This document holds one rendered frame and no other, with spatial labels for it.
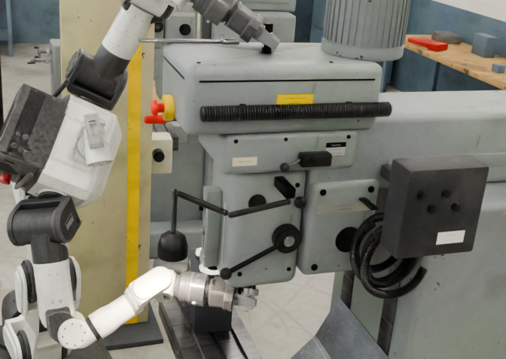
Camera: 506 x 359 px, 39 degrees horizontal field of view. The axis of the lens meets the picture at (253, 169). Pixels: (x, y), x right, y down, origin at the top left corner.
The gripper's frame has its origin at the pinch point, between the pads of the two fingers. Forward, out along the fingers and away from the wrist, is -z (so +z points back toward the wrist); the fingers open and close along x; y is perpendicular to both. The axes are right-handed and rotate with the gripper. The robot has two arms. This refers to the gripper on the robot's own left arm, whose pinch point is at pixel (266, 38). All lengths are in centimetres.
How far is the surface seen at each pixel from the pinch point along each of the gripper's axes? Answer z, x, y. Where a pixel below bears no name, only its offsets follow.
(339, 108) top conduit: -21.9, 10.1, -1.8
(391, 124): -36.7, -1.4, -0.2
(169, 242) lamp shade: -8, 19, -49
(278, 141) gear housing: -15.1, 11.0, -16.1
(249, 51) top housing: 1.5, 0.8, -4.9
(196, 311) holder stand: -32, -24, -88
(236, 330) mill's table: -47, -29, -88
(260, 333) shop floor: -99, -166, -166
